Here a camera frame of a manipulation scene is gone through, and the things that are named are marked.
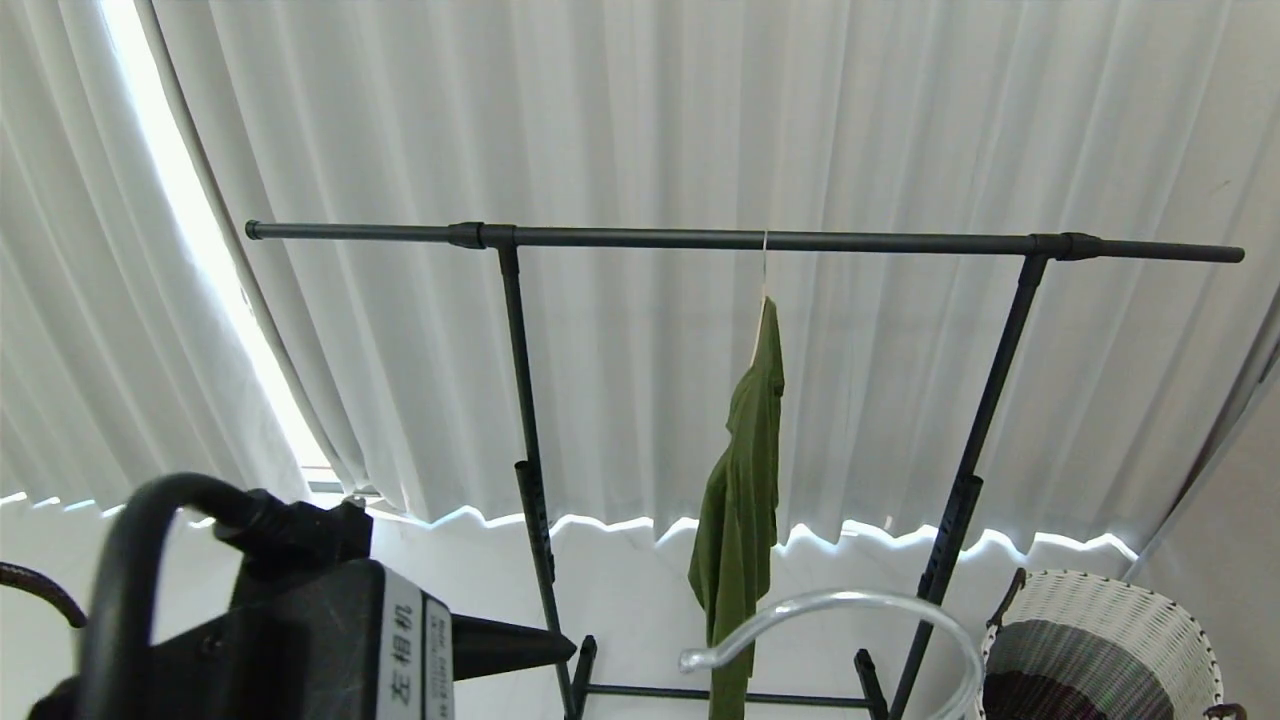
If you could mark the pink clothes hanger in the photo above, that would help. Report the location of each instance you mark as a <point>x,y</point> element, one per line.
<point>850,599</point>
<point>765,270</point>

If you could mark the green shirt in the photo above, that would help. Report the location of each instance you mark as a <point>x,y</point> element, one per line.
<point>745,500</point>

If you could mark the black clothes rack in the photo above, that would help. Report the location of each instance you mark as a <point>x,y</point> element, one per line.
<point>650,238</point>

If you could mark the white laundry basket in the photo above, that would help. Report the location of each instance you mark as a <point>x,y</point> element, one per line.
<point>1100,610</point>

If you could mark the white curtain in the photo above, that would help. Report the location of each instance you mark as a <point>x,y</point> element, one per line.
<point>600,120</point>
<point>80,250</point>

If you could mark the window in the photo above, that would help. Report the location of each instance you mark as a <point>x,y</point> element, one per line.
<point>190,200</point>

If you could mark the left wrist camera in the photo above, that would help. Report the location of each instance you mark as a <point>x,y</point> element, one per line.
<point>300,650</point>

